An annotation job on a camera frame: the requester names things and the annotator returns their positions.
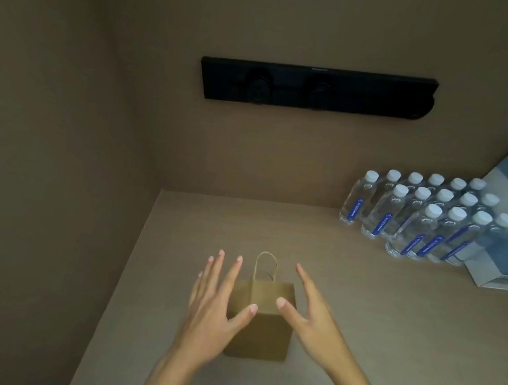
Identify group of clear water bottles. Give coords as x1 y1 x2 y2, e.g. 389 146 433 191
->
334 163 508 272

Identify brown paper bag with handle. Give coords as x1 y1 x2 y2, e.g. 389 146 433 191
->
222 248 301 364

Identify black wall-mounted socket bar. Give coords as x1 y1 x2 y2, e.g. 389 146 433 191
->
197 54 440 124

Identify person's left forearm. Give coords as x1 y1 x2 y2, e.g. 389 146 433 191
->
138 349 216 385

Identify person's left hand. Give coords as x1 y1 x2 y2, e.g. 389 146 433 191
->
182 247 264 368

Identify person's right hand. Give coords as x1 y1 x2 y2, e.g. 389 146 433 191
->
269 261 366 376

